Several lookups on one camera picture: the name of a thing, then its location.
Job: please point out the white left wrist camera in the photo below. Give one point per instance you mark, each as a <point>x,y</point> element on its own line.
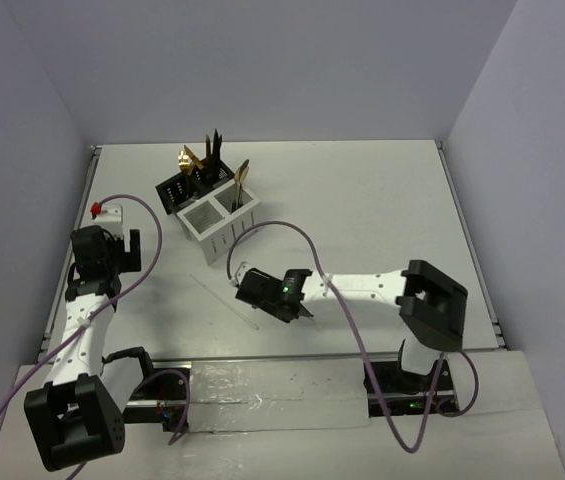
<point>109,217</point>

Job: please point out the gold spoon green handle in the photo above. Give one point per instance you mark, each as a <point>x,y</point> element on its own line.
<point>235,204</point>

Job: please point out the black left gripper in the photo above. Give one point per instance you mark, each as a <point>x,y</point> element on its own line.
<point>129,261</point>

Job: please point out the aluminium table rail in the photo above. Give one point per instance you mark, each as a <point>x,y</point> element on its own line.
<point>53,329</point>

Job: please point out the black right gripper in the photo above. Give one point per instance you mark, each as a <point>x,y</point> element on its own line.
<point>271,311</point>

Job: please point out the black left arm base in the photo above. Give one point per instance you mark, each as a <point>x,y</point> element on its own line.
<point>144,393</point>

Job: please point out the gold fork green handle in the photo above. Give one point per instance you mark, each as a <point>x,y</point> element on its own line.
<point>189,182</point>
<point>184,161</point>

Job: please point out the black utensil caddy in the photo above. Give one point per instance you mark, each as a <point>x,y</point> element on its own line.
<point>181,190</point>

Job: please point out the white utensil caddy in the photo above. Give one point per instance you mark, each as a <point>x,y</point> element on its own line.
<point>213,224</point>

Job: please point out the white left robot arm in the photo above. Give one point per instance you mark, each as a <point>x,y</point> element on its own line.
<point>76,416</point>

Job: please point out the black knife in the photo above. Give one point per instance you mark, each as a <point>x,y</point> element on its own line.
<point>217,143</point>
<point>215,152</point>

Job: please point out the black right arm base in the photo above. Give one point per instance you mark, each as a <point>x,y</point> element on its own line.
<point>406,393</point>

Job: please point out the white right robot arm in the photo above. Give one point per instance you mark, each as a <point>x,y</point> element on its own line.
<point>425,307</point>

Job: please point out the black spoon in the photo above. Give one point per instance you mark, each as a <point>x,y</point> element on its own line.
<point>244,169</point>

